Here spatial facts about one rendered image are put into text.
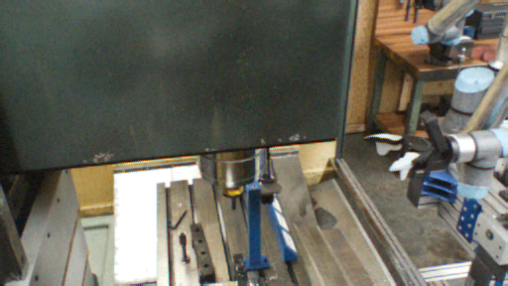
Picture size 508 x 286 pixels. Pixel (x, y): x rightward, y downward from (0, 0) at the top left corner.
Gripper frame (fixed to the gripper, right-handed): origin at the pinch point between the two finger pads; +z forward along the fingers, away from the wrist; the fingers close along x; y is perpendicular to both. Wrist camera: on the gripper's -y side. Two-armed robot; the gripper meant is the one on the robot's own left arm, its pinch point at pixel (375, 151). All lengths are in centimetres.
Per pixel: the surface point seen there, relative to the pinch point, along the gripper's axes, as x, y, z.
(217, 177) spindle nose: -9.9, -4.8, 40.9
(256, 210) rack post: 20.6, 30.3, 26.1
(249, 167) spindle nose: -10.6, -6.9, 34.0
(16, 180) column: -2, -5, 84
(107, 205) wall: 98, 78, 84
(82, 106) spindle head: -15, -27, 65
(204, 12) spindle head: -15, -42, 42
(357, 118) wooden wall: 251, 131, -112
